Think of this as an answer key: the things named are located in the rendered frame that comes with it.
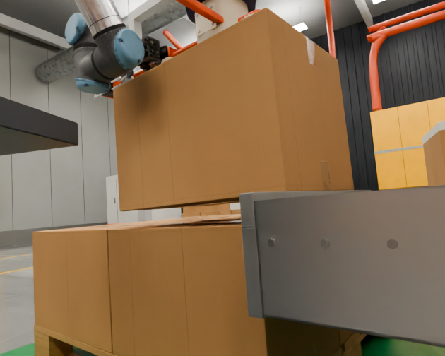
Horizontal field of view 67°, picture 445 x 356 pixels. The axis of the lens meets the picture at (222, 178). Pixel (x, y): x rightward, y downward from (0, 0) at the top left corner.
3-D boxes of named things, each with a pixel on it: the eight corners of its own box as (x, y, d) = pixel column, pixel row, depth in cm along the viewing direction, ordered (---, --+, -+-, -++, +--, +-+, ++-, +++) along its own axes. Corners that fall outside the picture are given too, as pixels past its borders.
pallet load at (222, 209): (244, 229, 862) (241, 193, 870) (222, 233, 777) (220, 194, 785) (206, 230, 928) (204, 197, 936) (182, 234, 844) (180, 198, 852)
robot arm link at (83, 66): (92, 79, 89) (88, 35, 91) (69, 92, 96) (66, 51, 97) (121, 87, 97) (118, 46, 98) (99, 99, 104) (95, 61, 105)
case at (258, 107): (354, 190, 99) (337, 59, 103) (286, 191, 68) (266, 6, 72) (205, 205, 137) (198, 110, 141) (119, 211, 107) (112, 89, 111)
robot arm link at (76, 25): (63, 51, 97) (60, 18, 98) (102, 63, 107) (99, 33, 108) (79, 37, 91) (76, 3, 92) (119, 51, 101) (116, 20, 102)
